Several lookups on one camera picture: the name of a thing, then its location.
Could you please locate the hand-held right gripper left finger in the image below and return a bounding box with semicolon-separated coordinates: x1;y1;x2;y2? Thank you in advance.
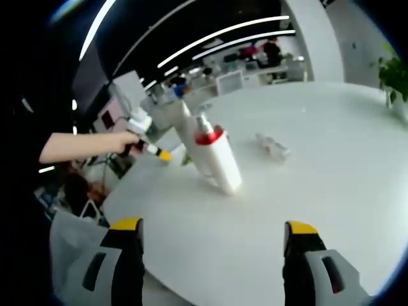
79;217;147;306

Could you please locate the person's left hand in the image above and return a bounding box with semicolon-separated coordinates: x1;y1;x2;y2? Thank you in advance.
111;131;142;154

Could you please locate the white pump bottle skincare product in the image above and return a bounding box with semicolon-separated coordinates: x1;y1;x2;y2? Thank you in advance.
193;114;243;196

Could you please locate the large display screen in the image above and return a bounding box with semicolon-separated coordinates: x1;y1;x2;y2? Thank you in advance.
71;47;112;116

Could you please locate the white mesh office chair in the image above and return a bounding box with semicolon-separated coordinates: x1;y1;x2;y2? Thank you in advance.
216;70;245;95

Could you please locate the potted green plant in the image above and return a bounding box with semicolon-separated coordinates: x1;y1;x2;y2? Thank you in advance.
368;42;408;124

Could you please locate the person's torso black shirt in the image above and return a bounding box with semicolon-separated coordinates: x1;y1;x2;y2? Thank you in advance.
0;79;64;306

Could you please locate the large white tube skincare product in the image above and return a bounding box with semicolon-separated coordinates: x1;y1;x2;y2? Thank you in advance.
173;99;211;187

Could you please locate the ceiling light strip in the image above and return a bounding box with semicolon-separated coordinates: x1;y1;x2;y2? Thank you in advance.
191;29;297;61
156;15;291;69
78;0;117;61

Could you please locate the pink white cabinet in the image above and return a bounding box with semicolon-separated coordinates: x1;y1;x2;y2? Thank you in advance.
96;98;125;132

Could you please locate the small white box skincare product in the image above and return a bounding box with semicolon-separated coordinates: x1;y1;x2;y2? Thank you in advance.
254;132;292;161

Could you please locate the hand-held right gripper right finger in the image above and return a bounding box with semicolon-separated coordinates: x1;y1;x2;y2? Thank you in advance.
282;220;363;306

